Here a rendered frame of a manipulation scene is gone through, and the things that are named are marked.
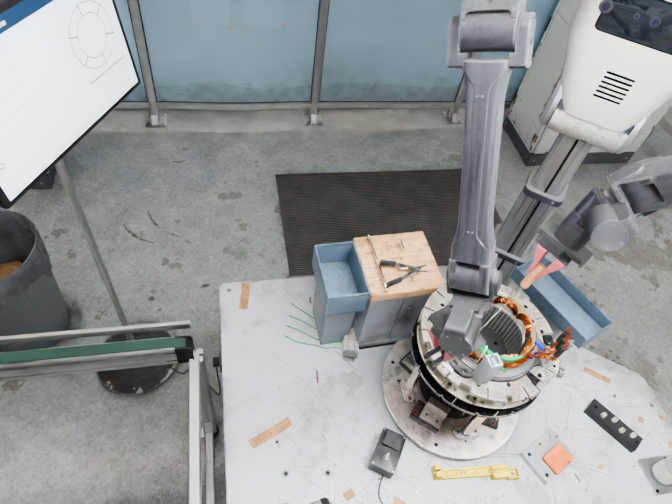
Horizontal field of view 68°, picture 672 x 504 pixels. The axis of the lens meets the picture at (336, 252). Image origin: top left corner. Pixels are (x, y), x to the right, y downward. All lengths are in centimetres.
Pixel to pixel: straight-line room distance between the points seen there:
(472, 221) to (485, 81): 21
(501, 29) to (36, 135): 95
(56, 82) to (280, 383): 90
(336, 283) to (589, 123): 72
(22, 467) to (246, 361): 114
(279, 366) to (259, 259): 125
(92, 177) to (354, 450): 227
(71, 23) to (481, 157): 93
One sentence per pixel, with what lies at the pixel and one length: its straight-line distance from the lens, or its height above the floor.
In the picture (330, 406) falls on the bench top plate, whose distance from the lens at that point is 139.
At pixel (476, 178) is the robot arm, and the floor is 158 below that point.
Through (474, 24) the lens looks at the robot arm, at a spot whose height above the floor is 176.
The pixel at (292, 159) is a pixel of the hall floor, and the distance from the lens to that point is 315.
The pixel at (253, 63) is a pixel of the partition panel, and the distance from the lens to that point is 320.
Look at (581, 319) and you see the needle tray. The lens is 146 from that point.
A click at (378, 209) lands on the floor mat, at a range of 291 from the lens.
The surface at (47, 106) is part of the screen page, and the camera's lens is 128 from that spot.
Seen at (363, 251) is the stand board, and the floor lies 106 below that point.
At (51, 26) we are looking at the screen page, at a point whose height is 148.
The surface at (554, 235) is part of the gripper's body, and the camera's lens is 100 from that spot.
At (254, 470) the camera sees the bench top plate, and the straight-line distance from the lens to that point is 133.
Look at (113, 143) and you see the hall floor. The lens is 333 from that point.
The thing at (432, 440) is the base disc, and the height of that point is 80.
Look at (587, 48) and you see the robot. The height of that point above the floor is 159.
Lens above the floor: 207
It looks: 51 degrees down
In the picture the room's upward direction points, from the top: 11 degrees clockwise
